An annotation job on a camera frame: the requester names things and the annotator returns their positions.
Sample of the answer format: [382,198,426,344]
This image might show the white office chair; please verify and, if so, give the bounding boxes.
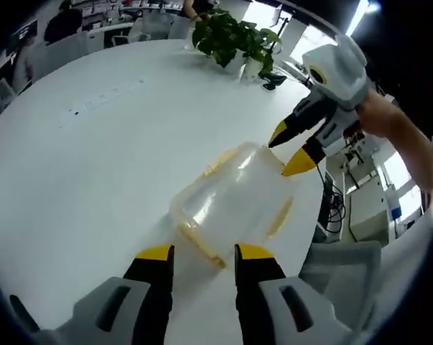
[140,16,192,40]
[34,34,91,78]
[0,77,17,109]

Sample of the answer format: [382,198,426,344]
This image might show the white cabinet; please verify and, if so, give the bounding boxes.
[348,186,389,245]

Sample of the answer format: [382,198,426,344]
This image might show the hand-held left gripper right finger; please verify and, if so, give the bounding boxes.
[233,243,358,345]

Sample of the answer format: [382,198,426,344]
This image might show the person's right hand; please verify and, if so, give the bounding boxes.
[355,88,396,139]

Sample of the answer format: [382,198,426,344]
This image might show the white table outlet panel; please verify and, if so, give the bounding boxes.
[57,78,146,127]

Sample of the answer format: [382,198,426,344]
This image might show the grey mesh office chair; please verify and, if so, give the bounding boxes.
[298,240,382,324]

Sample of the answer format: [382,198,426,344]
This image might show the black cable bundle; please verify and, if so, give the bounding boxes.
[317,165,346,234]

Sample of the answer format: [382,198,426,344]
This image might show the black desk stand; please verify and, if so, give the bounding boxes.
[259,6,289,91]

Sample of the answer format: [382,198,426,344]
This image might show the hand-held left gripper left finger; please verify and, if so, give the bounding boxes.
[32,244,175,345]

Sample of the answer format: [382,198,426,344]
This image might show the green potted plant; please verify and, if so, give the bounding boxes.
[191,9,284,82]

